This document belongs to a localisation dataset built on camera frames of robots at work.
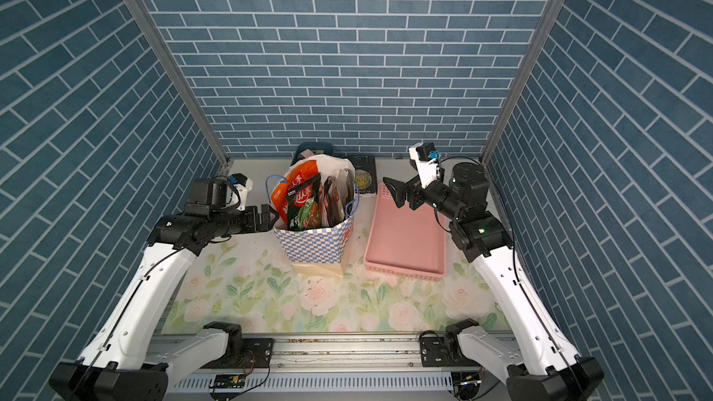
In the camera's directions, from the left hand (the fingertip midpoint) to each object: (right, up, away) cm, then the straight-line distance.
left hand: (272, 214), depth 74 cm
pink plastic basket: (+38, -12, +21) cm, 45 cm away
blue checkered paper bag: (+14, -10, +1) cm, 17 cm away
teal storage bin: (+3, +25, +44) cm, 51 cm away
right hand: (+35, +12, -8) cm, 38 cm away
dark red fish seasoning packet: (+17, +6, +8) cm, 20 cm away
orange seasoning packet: (+4, +11, +10) cm, 15 cm away
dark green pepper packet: (+7, +2, +7) cm, 10 cm away
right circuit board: (+52, -42, -3) cm, 67 cm away
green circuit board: (-11, -44, -2) cm, 45 cm away
